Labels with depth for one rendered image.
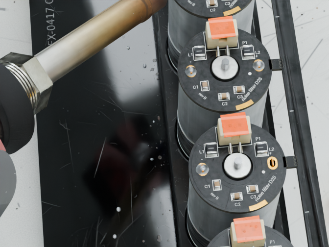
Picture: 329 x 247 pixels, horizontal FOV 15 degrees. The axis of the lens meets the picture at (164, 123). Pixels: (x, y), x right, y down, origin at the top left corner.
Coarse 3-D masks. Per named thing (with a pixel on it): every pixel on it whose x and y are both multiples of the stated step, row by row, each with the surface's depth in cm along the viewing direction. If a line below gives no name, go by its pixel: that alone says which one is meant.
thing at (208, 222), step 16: (224, 160) 32; (272, 160) 32; (240, 176) 32; (192, 192) 32; (192, 208) 33; (208, 208) 32; (272, 208) 33; (192, 224) 34; (208, 224) 33; (224, 224) 32; (272, 224) 34; (192, 240) 35; (208, 240) 34
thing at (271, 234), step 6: (228, 228) 31; (270, 228) 31; (222, 234) 31; (228, 234) 31; (270, 234) 31; (276, 234) 31; (216, 240) 31; (222, 240) 31; (228, 240) 31; (270, 240) 31; (276, 240) 31; (282, 240) 31; (288, 240) 31; (210, 246) 31; (216, 246) 31; (222, 246) 31; (228, 246) 31; (264, 246) 31; (270, 246) 31; (276, 246) 31; (282, 246) 31; (288, 246) 31
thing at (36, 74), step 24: (120, 0) 32; (144, 0) 32; (96, 24) 31; (120, 24) 32; (48, 48) 30; (72, 48) 30; (96, 48) 31; (24, 72) 29; (48, 72) 30; (48, 96) 30
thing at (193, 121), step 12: (216, 60) 33; (216, 72) 33; (228, 72) 33; (180, 96) 34; (264, 96) 33; (180, 108) 34; (192, 108) 33; (252, 108) 33; (180, 120) 35; (192, 120) 34; (204, 120) 33; (216, 120) 33; (252, 120) 34; (180, 132) 36; (192, 132) 35; (204, 132) 34; (180, 144) 36; (192, 144) 35
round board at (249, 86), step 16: (240, 32) 33; (192, 48) 33; (224, 48) 33; (240, 48) 33; (256, 48) 33; (192, 64) 33; (208, 64) 33; (240, 64) 33; (192, 80) 33; (208, 80) 33; (240, 80) 33; (256, 80) 33; (192, 96) 33; (208, 96) 33; (224, 96) 33; (240, 96) 33; (256, 96) 33; (224, 112) 33
